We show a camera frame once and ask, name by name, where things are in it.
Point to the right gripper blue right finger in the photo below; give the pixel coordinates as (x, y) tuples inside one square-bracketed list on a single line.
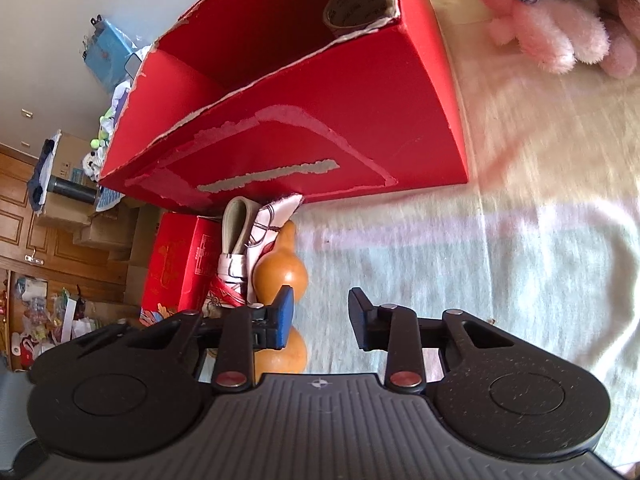
[(359, 308)]

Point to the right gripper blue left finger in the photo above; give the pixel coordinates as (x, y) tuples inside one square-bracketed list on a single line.
[(273, 323)]

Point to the orange calabash gourd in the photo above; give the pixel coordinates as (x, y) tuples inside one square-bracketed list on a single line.
[(280, 279)]

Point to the beige belt with scarf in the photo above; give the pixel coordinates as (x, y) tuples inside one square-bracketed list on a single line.
[(247, 230)]

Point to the small red gift box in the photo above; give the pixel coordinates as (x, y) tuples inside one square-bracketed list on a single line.
[(182, 264)]

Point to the printed packing tape roll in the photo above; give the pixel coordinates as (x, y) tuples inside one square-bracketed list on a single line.
[(342, 17)]

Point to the blue checkered cloth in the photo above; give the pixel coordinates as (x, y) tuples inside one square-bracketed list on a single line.
[(107, 200)]

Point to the large red cardboard box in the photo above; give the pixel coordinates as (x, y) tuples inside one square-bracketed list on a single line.
[(257, 98)]

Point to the green white small toys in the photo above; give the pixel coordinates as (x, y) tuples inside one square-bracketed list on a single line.
[(94, 160)]

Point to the small square mirror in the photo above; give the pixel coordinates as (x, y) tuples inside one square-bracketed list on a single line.
[(133, 64)]

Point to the blue plastic document bag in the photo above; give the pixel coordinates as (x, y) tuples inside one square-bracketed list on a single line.
[(106, 53)]

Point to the pink plush toy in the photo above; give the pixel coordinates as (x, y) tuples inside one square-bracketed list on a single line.
[(557, 34)]

